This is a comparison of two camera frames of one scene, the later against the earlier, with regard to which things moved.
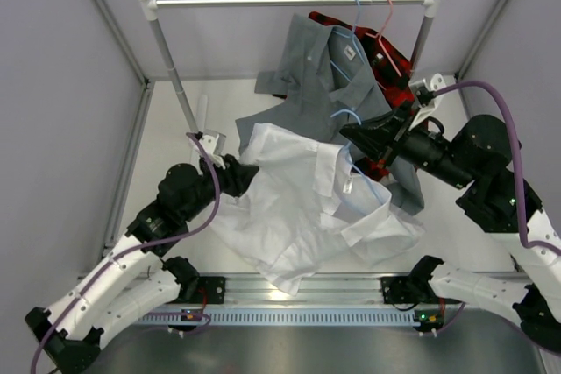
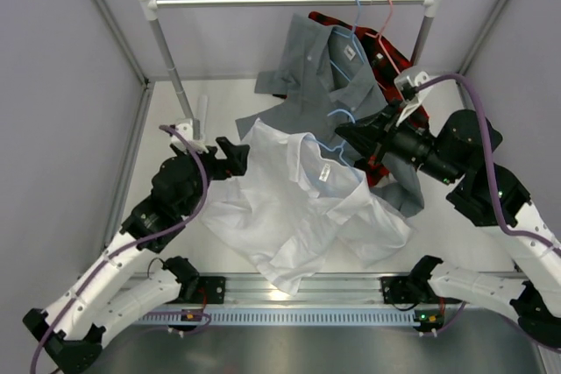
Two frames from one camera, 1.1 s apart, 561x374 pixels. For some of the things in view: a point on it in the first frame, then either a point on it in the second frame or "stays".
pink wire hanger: (378, 36) stays
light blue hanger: (349, 151) → (340, 148)
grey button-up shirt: (326, 84) stays
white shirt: (302, 211) stays
